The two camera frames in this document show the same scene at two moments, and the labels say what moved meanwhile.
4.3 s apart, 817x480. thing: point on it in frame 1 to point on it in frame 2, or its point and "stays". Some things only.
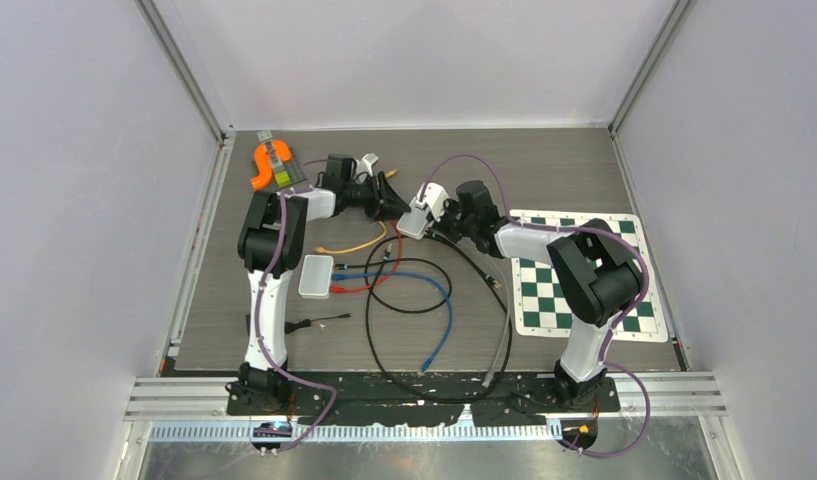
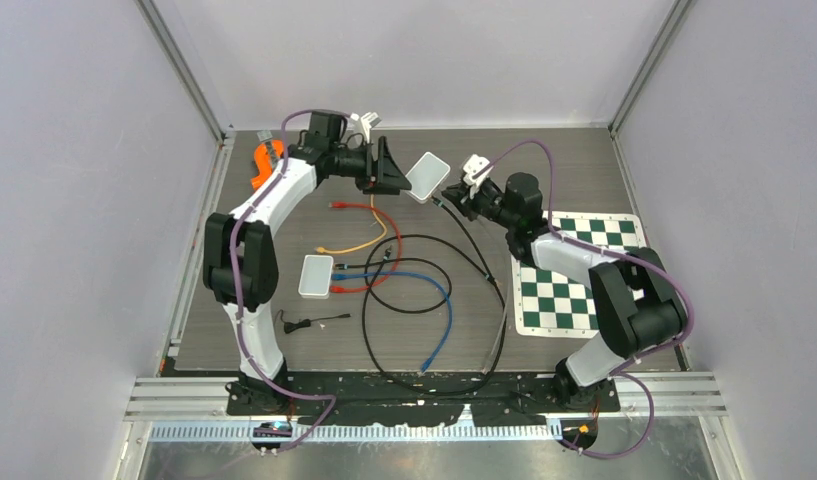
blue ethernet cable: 432,284 stays
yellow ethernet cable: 321,250 stays
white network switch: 413,222 to 426,177
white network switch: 316,276 stays
